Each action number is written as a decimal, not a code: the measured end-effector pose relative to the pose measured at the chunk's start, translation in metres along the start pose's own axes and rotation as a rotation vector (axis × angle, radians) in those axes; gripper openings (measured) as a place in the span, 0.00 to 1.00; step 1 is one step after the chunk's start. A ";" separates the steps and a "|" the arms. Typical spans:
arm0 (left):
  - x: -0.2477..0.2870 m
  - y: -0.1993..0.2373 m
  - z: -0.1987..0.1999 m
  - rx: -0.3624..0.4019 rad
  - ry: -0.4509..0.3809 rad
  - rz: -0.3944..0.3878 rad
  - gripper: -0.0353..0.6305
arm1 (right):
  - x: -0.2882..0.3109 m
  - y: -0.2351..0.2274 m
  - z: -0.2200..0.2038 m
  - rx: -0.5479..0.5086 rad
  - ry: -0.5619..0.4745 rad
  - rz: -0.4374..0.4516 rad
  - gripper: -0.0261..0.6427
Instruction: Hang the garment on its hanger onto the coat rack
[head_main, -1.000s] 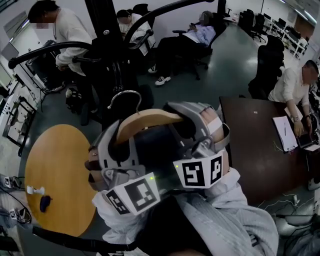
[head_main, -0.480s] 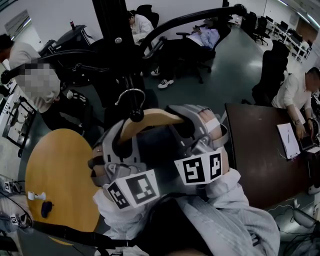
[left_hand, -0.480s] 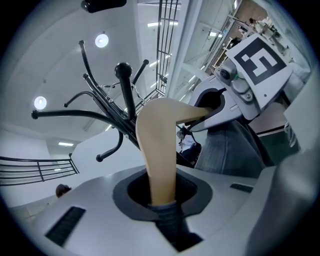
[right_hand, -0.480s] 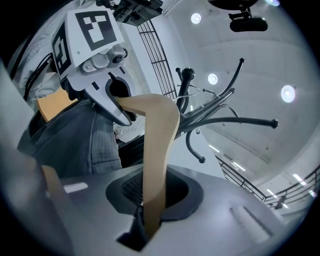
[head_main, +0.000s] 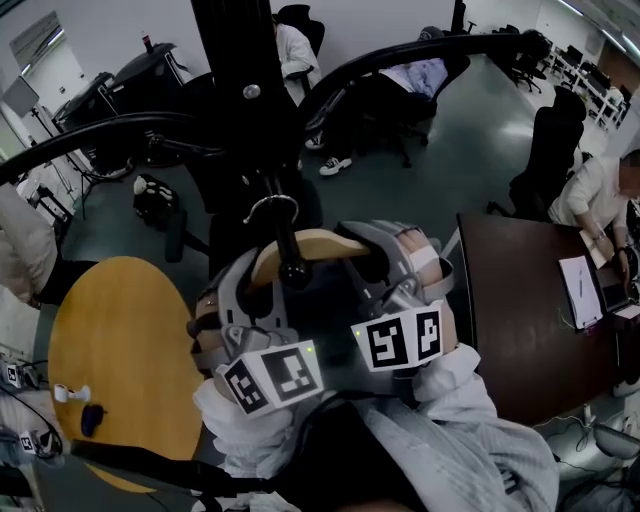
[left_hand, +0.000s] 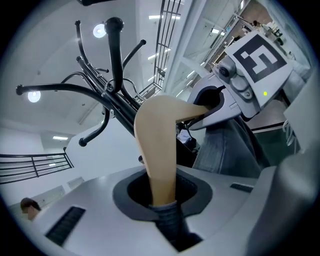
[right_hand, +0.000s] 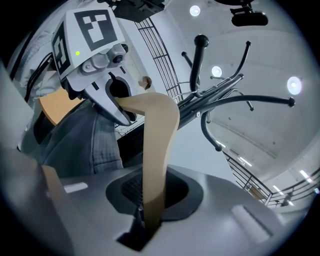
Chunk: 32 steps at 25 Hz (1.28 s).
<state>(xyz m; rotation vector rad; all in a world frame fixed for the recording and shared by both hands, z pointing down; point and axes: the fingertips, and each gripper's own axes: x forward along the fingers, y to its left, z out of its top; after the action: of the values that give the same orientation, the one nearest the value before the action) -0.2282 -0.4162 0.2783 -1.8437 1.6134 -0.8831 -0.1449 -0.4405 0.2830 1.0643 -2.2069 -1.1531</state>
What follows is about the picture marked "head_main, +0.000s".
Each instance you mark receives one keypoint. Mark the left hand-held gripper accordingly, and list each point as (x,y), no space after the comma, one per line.
(280,375)

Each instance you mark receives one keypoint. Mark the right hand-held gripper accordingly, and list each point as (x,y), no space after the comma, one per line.
(400,335)

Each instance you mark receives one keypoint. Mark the wooden clothes hanger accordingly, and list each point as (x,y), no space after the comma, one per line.
(325,245)

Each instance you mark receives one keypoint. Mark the person's right forearm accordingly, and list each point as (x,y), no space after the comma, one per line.
(450,385)

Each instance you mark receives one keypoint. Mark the person's left forearm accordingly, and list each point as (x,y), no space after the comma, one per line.
(240,430)

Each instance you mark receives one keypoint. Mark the person's right hand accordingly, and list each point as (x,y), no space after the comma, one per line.
(422,260)

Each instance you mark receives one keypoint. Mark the person's left hand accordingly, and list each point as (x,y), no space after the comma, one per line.
(202,330)

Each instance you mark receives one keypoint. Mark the yellow round table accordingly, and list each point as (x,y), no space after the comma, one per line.
(125,325)

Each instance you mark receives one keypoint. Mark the dark brown table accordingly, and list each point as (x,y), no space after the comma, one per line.
(525,325)

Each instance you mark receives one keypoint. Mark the black office chair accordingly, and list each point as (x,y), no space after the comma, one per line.
(450,90)
(550,150)
(307,17)

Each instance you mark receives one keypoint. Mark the black coat rack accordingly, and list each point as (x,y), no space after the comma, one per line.
(235,100)

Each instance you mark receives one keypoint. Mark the black computer mouse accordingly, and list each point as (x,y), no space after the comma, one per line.
(92,419)

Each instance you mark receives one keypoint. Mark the small white device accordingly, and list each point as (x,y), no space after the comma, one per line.
(70,393)

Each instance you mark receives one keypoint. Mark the white paper sheet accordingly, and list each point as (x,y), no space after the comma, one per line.
(580,295)

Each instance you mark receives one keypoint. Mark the person's torso in white jacket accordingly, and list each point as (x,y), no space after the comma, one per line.
(450,465)

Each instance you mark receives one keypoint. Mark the dark laptop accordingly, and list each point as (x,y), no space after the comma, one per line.
(617,292)

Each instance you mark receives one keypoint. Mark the black equipment case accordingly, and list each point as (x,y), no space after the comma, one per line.
(125,85)

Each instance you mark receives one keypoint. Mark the small dark bottle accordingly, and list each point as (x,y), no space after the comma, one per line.
(146,42)

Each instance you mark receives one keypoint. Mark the row of white desks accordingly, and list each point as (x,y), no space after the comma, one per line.
(585,75)

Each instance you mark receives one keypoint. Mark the grey monitor on stand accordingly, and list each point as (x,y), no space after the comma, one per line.
(20,95)

